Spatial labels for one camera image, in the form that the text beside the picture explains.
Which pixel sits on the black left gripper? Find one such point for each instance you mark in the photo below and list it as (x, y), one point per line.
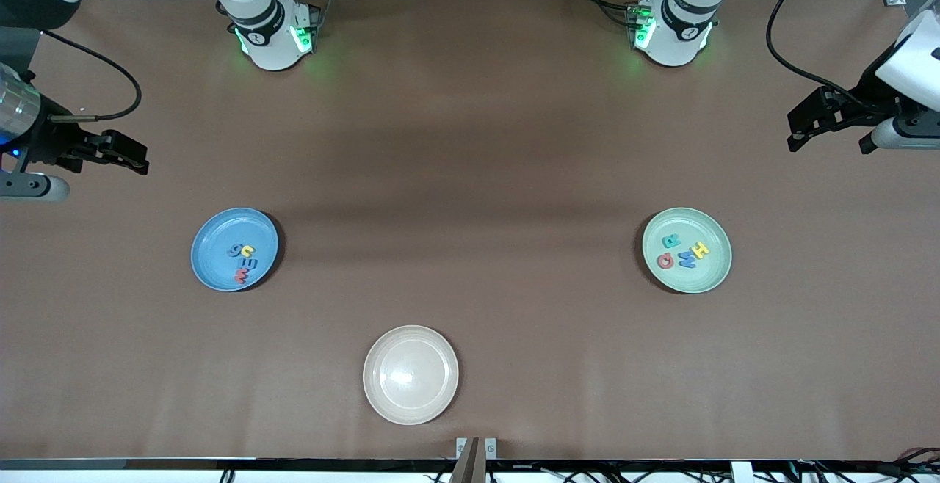
(872, 106)

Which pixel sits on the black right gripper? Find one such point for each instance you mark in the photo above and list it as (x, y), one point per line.
(50, 143)

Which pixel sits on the pink lowercase letter w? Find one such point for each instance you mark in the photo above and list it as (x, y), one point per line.
(241, 277)

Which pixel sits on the yellow foam letter H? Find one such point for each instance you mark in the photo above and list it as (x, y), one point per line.
(701, 249)

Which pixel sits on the blue capital letter W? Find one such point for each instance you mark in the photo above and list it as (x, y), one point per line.
(688, 260)

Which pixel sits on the teal foam letter R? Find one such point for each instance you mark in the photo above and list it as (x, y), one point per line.
(670, 242)

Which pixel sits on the pink foam letter Q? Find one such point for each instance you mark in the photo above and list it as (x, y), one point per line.
(659, 261)

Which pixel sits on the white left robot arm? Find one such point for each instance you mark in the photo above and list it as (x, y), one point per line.
(679, 39)

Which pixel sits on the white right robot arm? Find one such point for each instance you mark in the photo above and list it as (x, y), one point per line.
(268, 35)

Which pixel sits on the blue round plate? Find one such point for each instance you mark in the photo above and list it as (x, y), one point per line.
(217, 248)

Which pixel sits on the green round plate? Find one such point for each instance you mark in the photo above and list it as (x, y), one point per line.
(687, 282)

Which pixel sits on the beige round plate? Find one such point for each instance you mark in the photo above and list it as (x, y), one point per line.
(410, 375)

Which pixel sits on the metal table edge bracket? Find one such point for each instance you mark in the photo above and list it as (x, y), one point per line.
(476, 454)

